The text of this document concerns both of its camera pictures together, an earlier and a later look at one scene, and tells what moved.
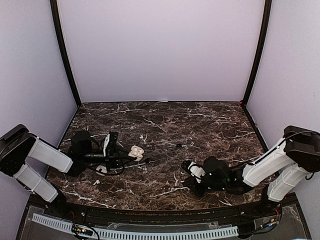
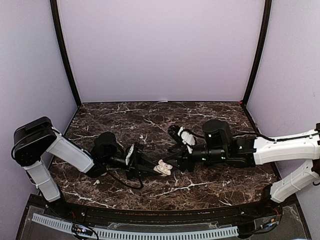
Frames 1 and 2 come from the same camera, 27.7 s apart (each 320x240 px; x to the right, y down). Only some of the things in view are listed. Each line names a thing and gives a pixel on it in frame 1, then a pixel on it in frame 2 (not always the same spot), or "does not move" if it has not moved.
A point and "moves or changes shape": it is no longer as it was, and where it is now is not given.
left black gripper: (113, 160) → (137, 170)
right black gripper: (199, 192) → (183, 159)
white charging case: (136, 152) moves or changes shape
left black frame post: (54, 9) does not move
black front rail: (75, 213) does not move
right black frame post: (268, 7) does not move
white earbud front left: (97, 182) does not move
